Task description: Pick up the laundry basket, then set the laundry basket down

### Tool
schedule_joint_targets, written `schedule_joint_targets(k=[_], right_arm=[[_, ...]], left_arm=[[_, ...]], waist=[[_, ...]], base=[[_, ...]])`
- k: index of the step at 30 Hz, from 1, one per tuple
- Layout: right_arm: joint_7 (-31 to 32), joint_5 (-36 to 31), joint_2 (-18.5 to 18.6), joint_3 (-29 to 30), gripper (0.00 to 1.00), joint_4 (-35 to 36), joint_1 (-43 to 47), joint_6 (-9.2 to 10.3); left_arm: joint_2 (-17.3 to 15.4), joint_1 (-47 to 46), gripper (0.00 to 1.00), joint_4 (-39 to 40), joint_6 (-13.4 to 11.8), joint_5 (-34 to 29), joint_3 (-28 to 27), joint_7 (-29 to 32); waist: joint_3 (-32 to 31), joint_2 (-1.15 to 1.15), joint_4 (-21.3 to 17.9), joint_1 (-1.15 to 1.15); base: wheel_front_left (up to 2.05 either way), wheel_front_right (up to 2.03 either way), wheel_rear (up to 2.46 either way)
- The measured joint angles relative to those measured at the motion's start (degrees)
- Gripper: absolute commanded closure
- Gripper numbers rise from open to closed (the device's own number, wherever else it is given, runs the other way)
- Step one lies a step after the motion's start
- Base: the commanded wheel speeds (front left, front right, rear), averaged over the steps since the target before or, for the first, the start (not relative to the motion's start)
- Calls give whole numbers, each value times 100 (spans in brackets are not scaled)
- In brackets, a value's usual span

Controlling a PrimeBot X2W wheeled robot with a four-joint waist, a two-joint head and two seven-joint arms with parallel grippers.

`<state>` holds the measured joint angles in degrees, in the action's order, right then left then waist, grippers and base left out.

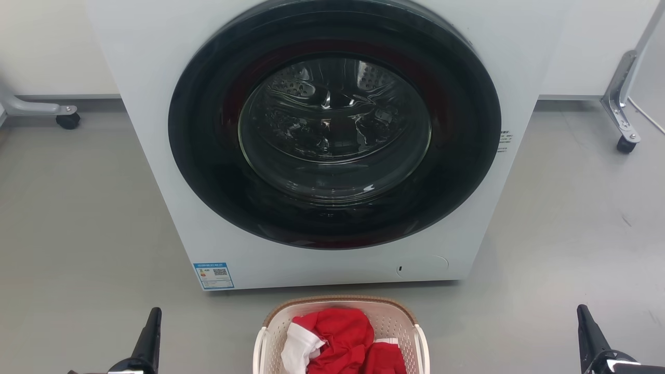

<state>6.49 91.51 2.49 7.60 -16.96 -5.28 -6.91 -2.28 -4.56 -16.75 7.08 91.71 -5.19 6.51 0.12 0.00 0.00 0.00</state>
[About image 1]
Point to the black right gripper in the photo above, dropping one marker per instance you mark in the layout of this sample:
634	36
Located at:
621	366

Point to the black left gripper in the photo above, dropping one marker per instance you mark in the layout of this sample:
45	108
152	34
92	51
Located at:
130	368

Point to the cream woven laundry basket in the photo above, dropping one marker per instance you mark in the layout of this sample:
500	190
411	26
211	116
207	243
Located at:
387	314

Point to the blue energy label sticker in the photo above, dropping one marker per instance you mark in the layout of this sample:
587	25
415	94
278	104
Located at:
213	275

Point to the white cloth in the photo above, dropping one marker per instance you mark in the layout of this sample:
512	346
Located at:
298	345

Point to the round filter cover flap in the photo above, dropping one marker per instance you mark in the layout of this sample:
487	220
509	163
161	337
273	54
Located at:
423	266

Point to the white front-load washing machine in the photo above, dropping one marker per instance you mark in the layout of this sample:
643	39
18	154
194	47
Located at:
156	156

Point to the black round washer door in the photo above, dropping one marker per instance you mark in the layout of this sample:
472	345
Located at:
208	156

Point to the red garment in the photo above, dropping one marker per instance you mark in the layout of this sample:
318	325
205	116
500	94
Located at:
340	337

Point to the grey caster leg low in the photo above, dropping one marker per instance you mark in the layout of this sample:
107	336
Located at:
36	108

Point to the grey caster frame with bracket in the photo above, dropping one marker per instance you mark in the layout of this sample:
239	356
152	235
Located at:
621	98

